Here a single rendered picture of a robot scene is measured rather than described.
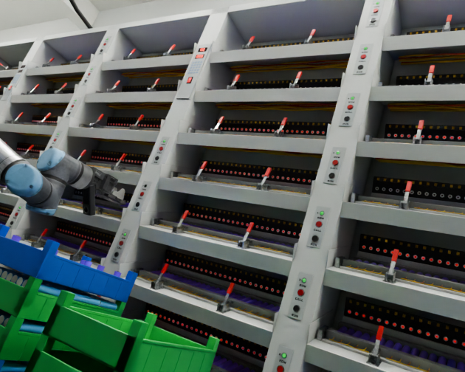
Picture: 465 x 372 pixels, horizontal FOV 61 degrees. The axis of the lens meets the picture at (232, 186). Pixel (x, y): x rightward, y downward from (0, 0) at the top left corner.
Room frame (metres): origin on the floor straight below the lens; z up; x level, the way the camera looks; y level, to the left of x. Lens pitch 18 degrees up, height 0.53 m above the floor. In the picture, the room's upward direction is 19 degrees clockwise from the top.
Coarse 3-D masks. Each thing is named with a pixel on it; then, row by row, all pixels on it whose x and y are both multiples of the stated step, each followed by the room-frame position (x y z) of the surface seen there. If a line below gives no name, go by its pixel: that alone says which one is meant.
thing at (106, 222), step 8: (64, 192) 1.94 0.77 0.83; (96, 200) 1.85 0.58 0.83; (64, 208) 1.69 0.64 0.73; (72, 208) 1.71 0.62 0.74; (56, 216) 1.73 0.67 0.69; (64, 216) 1.69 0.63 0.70; (72, 216) 1.66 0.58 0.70; (80, 216) 1.63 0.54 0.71; (88, 216) 1.60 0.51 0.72; (96, 216) 1.57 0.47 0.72; (104, 216) 1.56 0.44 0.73; (88, 224) 1.61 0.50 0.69; (96, 224) 1.58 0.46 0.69; (104, 224) 1.55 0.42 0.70; (112, 224) 1.52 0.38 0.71
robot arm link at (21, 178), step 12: (0, 144) 1.15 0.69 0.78; (0, 156) 1.14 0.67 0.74; (12, 156) 1.14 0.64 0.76; (0, 168) 1.14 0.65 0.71; (12, 168) 1.12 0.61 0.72; (24, 168) 1.12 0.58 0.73; (12, 180) 1.12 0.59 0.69; (24, 180) 1.12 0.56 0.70; (36, 180) 1.13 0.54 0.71; (12, 192) 1.14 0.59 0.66; (24, 192) 1.13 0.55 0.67; (36, 192) 1.16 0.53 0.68; (48, 192) 1.22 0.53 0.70
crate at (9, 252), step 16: (0, 224) 0.95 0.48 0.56; (0, 240) 0.93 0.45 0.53; (48, 240) 0.86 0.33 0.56; (0, 256) 0.92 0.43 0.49; (16, 256) 0.89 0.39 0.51; (32, 256) 0.87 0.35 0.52; (48, 256) 0.86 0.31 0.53; (32, 272) 0.86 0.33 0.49; (48, 272) 0.87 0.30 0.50; (64, 272) 0.91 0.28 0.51; (80, 272) 0.94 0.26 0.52; (96, 272) 0.98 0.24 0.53; (128, 272) 1.10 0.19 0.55; (80, 288) 0.96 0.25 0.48; (96, 288) 1.00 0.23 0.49; (112, 288) 1.05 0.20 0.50; (128, 288) 1.10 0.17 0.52
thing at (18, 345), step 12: (12, 324) 0.85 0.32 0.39; (0, 336) 0.86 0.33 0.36; (12, 336) 0.86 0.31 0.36; (24, 336) 0.88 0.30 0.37; (36, 336) 0.91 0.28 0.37; (0, 348) 0.85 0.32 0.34; (12, 348) 0.87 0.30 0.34; (24, 348) 0.89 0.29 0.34; (60, 348) 0.97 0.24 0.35; (72, 348) 1.01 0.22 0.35; (24, 360) 0.91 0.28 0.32
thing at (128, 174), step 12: (72, 156) 1.90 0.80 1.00; (96, 156) 1.92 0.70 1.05; (108, 156) 1.87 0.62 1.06; (120, 156) 1.82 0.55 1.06; (132, 156) 1.77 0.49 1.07; (144, 156) 1.73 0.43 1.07; (108, 168) 1.67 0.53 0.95; (120, 168) 1.61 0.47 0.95; (132, 168) 1.62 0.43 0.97; (144, 168) 1.49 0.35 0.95; (120, 180) 1.56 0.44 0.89; (132, 180) 1.52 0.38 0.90
